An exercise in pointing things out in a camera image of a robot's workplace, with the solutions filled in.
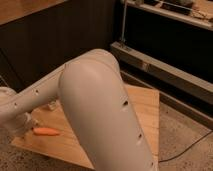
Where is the wooden board table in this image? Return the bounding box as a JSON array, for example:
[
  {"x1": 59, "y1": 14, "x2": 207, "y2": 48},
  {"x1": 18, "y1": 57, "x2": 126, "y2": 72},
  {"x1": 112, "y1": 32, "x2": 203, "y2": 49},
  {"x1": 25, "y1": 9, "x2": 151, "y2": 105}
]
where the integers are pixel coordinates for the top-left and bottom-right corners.
[{"x1": 11, "y1": 84, "x2": 159, "y2": 171}]

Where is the black cable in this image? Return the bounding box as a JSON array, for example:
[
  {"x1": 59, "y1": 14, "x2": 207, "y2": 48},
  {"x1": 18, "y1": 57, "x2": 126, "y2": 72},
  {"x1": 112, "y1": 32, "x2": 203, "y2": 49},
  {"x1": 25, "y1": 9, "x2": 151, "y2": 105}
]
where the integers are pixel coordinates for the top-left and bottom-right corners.
[{"x1": 158, "y1": 129, "x2": 213, "y2": 164}]

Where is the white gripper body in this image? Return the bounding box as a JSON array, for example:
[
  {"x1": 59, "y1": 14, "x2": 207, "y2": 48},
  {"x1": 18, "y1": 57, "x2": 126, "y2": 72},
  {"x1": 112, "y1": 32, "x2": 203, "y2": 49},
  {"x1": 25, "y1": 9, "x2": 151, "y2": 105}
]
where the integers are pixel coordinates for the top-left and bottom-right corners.
[{"x1": 4, "y1": 113, "x2": 35, "y2": 137}]

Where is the metal shelf rack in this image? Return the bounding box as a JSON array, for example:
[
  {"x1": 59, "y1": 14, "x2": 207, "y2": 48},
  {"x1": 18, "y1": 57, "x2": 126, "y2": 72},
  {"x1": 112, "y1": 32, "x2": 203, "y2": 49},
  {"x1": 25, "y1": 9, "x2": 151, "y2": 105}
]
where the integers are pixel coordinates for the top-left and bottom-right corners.
[{"x1": 110, "y1": 0, "x2": 213, "y2": 129}]

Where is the orange carrot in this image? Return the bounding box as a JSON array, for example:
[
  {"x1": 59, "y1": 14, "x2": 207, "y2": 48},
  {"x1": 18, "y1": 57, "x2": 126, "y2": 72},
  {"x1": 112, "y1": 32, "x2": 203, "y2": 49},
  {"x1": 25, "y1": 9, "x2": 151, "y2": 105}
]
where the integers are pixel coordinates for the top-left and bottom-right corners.
[{"x1": 33, "y1": 127, "x2": 60, "y2": 136}]

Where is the dark wooden cabinet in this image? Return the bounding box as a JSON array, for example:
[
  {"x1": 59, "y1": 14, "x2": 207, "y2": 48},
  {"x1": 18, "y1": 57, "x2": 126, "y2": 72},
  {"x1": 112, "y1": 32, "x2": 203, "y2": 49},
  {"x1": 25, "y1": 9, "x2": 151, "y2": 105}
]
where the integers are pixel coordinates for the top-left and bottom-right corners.
[{"x1": 0, "y1": 0, "x2": 117, "y2": 91}]

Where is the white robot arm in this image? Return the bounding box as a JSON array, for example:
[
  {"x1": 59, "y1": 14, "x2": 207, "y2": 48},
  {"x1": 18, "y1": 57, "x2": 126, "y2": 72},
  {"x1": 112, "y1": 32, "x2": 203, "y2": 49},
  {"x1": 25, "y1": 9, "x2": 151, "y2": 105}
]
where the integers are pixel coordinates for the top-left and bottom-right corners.
[{"x1": 0, "y1": 49, "x2": 158, "y2": 171}]

